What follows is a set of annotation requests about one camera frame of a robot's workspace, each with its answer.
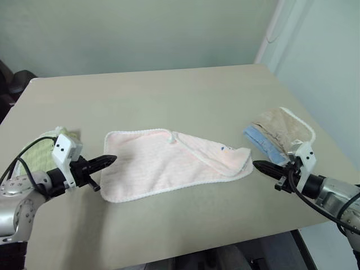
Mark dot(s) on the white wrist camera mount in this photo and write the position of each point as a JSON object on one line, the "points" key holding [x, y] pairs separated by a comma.
{"points": [[62, 152], [306, 160]]}

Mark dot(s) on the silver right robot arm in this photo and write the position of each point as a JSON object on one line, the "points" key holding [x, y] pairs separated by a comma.
{"points": [[334, 194]]}

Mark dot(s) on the black table leg frame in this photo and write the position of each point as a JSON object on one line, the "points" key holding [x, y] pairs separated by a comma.
{"points": [[302, 250]]}

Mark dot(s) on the white wall conduit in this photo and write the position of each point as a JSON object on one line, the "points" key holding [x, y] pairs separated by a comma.
{"points": [[270, 31]]}

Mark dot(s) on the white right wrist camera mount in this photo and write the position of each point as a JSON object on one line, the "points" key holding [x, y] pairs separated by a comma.
{"points": [[306, 160]]}

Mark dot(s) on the beige folded towel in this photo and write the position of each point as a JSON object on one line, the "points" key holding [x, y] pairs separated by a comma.
{"points": [[284, 126]]}

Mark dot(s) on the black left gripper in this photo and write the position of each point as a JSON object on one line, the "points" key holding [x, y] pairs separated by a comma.
{"points": [[81, 171]]}

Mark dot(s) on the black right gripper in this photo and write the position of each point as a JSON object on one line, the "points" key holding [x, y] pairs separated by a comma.
{"points": [[289, 177]]}

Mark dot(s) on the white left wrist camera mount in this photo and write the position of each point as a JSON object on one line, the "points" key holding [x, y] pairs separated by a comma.
{"points": [[62, 152]]}

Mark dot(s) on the blue folded towel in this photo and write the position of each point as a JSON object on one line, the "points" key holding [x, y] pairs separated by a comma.
{"points": [[263, 143]]}

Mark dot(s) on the pink towel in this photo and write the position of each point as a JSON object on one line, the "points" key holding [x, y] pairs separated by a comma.
{"points": [[168, 166]]}

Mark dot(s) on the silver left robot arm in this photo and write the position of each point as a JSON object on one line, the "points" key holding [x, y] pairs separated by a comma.
{"points": [[25, 208]]}

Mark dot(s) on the green folded towel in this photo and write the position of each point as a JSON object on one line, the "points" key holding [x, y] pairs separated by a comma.
{"points": [[38, 153]]}

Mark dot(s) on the black chair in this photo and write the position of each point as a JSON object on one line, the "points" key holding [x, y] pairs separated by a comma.
{"points": [[17, 81]]}

